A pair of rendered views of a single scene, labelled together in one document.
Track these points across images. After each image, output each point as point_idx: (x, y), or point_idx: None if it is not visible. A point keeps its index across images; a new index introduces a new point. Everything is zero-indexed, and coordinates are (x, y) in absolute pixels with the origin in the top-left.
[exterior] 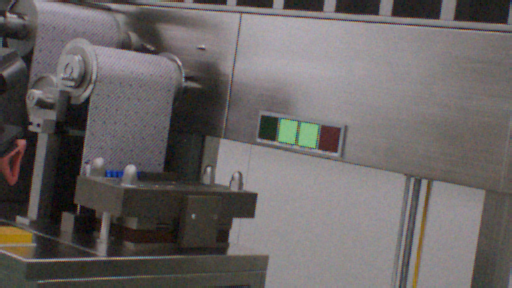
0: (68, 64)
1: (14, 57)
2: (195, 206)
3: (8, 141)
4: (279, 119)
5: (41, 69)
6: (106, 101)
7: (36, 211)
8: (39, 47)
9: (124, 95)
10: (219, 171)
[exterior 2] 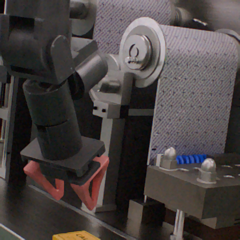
0: (133, 45)
1: (92, 50)
2: None
3: (88, 162)
4: None
5: (101, 49)
6: (173, 84)
7: (102, 197)
8: (99, 27)
9: (190, 76)
10: None
